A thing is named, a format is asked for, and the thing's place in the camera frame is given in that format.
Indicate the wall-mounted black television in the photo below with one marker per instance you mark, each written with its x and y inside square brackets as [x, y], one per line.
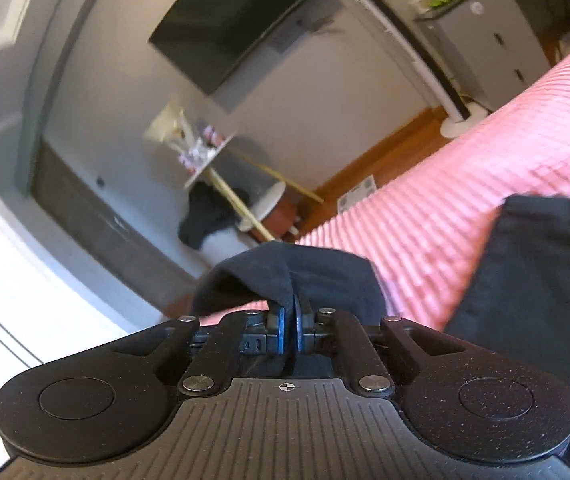
[225, 25]

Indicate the round side table gold legs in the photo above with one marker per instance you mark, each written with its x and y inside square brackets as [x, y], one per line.
[235, 201]

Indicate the grey drawer cabinet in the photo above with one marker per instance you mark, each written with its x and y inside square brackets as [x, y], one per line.
[490, 25]

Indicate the white tower fan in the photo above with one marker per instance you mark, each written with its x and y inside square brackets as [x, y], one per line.
[461, 124]

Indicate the wrapped flower bouquet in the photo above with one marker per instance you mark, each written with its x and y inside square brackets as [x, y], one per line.
[167, 127]

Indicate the white round pouf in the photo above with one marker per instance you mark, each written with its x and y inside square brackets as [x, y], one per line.
[225, 247]

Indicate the black pants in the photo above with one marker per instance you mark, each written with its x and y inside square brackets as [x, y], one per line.
[540, 285]

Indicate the brown round stool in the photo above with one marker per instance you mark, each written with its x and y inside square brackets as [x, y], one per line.
[280, 215]

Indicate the bathroom scale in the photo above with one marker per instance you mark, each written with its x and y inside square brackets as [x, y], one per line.
[357, 192]

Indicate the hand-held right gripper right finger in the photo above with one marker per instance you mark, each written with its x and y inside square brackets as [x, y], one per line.
[299, 331]

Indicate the pile of black clothes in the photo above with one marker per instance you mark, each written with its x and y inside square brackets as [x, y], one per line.
[205, 215]

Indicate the pink ribbed bed blanket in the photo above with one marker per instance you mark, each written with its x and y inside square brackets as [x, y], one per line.
[440, 185]

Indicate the white wardrobe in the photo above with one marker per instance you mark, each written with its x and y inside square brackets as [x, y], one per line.
[5, 310]

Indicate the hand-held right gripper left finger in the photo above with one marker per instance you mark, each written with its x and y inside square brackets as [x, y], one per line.
[278, 331]

